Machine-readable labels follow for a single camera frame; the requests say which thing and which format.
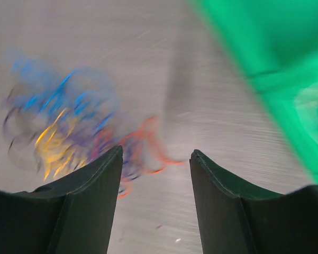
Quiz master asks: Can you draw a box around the green compartment bin tray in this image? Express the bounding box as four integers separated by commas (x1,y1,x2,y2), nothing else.
192,1,318,183

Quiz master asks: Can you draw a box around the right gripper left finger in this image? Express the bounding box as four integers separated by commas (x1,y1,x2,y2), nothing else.
0,146,123,253

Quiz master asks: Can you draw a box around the orange cable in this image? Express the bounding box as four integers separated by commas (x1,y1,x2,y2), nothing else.
95,115,186,199

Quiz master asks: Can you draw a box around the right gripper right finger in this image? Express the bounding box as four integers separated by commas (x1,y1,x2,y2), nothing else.
190,150,318,253

